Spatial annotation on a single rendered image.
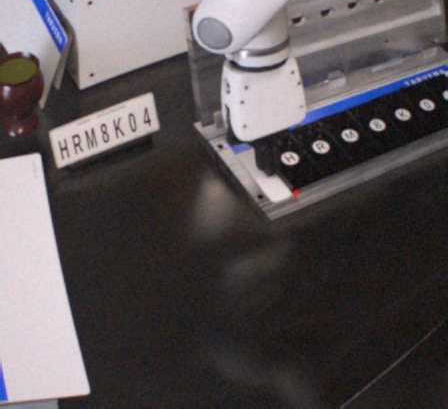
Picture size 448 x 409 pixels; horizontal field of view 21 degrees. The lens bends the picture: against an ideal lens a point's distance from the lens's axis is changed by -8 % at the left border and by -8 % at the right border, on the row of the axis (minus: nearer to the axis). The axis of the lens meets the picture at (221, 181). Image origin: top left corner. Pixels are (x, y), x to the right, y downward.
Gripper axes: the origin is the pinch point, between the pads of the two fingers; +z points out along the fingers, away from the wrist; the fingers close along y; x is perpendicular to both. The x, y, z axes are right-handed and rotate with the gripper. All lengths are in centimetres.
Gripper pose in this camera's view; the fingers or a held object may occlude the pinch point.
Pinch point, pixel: (267, 157)
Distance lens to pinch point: 170.8
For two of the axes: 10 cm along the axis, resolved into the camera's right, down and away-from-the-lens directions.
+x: -4.7, -4.6, 7.5
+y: 8.8, -3.3, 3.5
